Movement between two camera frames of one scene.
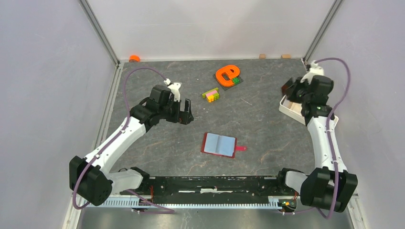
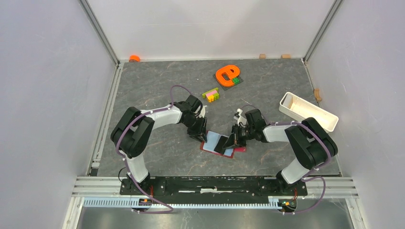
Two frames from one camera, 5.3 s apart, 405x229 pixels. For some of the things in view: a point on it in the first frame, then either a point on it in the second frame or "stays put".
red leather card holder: [220, 145] stays put
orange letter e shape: [227, 69] stays put
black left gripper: [185, 117] → [200, 133]
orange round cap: [134, 58] stays put
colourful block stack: [211, 95] stays put
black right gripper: [297, 83] → [232, 140]
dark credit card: [289, 88] → [219, 147]
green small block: [235, 80] stays put
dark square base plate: [226, 87] stays put
